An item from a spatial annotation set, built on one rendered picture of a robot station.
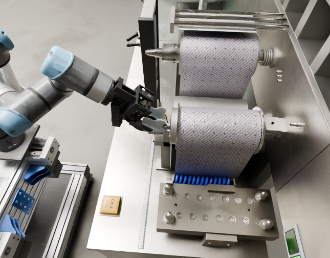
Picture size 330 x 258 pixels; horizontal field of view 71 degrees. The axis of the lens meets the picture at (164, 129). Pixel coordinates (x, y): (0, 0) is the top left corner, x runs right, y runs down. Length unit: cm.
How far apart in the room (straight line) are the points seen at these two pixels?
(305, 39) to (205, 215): 62
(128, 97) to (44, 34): 329
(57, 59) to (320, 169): 62
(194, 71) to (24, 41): 322
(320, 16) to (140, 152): 81
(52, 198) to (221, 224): 134
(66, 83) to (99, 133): 175
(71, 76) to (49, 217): 140
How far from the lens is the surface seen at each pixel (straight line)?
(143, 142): 111
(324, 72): 68
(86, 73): 57
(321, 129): 61
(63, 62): 57
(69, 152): 228
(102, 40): 344
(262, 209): 90
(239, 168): 85
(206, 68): 79
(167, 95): 129
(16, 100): 65
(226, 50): 78
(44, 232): 184
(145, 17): 83
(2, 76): 111
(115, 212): 96
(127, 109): 61
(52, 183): 194
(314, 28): 79
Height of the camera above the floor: 183
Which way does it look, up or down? 55 degrees down
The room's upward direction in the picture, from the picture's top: straight up
